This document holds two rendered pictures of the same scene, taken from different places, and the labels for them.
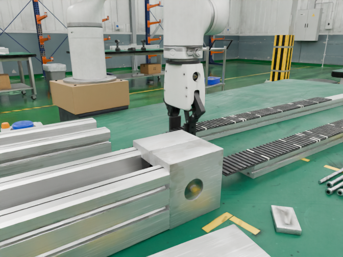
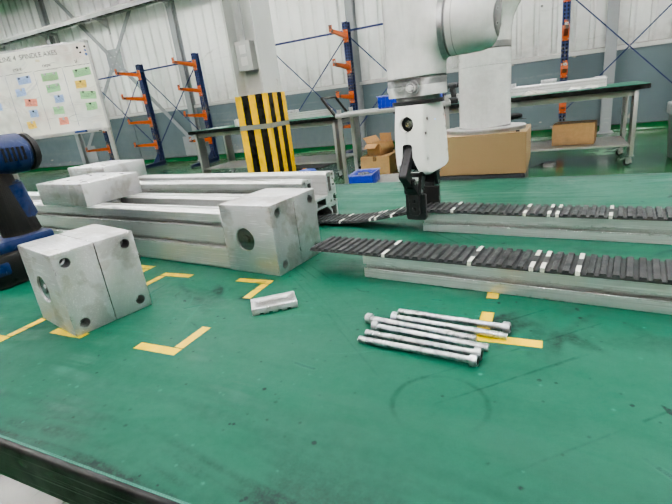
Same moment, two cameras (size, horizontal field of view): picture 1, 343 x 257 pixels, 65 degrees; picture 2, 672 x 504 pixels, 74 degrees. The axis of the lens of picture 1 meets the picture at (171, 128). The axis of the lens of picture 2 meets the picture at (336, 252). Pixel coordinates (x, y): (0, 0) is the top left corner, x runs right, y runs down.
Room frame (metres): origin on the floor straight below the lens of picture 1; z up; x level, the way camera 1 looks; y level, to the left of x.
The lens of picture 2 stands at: (0.21, -0.61, 0.99)
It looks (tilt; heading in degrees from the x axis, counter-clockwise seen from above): 19 degrees down; 68
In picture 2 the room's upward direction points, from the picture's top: 7 degrees counter-clockwise
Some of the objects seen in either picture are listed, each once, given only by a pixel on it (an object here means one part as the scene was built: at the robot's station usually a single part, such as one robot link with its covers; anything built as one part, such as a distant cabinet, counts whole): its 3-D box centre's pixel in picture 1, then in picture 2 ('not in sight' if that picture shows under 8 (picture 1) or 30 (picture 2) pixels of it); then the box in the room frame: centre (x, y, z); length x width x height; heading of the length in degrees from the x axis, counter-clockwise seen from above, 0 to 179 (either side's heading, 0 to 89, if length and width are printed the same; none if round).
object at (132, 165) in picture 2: not in sight; (109, 176); (0.13, 0.68, 0.87); 0.16 x 0.11 x 0.07; 124
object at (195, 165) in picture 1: (171, 170); (278, 226); (0.37, 0.00, 0.83); 0.12 x 0.09 x 0.10; 34
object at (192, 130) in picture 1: (193, 126); (413, 199); (0.57, -0.05, 0.83); 0.03 x 0.03 x 0.07; 34
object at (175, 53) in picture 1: (184, 53); (416, 89); (0.60, -0.03, 0.99); 0.09 x 0.08 x 0.03; 34
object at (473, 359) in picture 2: not in sight; (414, 349); (0.39, -0.32, 0.78); 0.11 x 0.01 x 0.01; 124
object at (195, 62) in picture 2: not in sight; (139, 117); (0.39, 10.62, 1.10); 3.30 x 0.90 x 2.20; 131
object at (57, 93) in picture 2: not in sight; (55, 134); (-0.67, 5.96, 0.97); 1.51 x 0.50 x 1.95; 151
